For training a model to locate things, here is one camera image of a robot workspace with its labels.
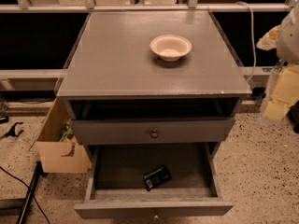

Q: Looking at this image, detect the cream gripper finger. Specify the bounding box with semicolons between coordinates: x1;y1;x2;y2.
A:
260;63;299;126
256;25;280;51

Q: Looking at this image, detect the blue rxbar blueberry bar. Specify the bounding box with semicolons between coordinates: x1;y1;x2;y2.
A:
143;165;172;191

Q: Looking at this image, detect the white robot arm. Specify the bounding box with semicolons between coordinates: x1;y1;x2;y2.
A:
256;5;299;126

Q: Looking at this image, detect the grey top drawer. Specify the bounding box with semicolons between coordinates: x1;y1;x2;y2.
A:
71;118;235;146

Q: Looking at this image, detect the grey wooden drawer cabinet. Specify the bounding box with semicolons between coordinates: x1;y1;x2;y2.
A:
55;9;253;151

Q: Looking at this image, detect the grey open middle drawer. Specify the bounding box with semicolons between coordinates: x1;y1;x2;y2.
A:
75;144;233;219

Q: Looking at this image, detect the white paper bowl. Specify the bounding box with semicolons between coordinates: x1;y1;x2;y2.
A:
149;35;192;62

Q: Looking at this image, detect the green packet in box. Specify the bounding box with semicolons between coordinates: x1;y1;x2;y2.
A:
60;119;73;142

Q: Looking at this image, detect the plywood box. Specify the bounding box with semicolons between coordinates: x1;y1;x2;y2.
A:
35;99;90;174

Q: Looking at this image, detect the black metal floor bar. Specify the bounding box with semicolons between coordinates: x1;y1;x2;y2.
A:
16;161;44;224

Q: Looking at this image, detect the black clamp tool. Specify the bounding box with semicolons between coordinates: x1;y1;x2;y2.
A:
1;122;22;139

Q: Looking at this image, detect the aluminium frame rail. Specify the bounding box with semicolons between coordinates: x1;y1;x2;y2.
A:
0;3;292;13

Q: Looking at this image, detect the white cable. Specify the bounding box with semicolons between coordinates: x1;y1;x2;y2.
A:
235;1;258;82

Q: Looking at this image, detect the black floor cable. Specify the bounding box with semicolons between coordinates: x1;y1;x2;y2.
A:
0;165;51;224

